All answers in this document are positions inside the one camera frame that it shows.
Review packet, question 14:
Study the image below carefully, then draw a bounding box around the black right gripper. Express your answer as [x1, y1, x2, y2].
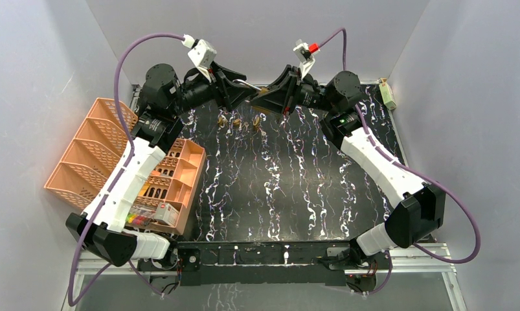
[248, 65, 336, 117]

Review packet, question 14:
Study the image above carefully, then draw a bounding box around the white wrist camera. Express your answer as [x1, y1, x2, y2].
[182, 34, 217, 82]
[293, 40, 320, 79]

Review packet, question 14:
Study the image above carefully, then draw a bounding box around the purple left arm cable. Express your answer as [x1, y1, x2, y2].
[67, 32, 188, 308]

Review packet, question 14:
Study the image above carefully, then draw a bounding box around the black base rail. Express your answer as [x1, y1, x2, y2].
[137, 239, 391, 288]

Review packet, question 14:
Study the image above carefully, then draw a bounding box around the large brass padlock shackle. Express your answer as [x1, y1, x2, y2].
[233, 79, 269, 97]

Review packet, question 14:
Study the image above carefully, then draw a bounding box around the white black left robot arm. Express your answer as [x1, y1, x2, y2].
[65, 63, 261, 270]

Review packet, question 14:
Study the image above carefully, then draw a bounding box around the white red small box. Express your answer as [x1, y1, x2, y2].
[153, 203, 179, 227]

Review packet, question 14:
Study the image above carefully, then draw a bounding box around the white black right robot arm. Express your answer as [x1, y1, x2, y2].
[250, 65, 446, 268]

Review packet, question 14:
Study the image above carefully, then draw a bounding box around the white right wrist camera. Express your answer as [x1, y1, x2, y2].
[293, 40, 320, 79]

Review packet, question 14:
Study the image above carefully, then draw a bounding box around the brass padlock with key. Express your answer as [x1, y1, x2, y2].
[232, 119, 243, 130]
[217, 115, 228, 128]

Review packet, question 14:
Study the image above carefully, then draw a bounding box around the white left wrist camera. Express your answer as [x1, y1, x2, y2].
[182, 34, 217, 82]

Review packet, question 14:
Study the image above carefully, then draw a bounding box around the green white box in corner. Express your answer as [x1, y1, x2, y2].
[379, 78, 397, 110]

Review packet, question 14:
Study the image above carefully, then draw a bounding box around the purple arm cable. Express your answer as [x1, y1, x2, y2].
[67, 32, 188, 308]
[317, 27, 481, 295]

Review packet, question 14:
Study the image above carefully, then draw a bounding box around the aluminium frame profile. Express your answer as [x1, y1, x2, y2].
[62, 241, 467, 310]

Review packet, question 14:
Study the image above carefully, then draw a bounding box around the colourful marker set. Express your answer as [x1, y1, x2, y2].
[126, 205, 155, 226]

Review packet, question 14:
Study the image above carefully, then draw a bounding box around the orange plastic desk organizer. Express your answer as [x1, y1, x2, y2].
[45, 98, 206, 238]

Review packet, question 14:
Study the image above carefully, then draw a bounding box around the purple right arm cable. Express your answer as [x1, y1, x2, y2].
[317, 27, 481, 295]

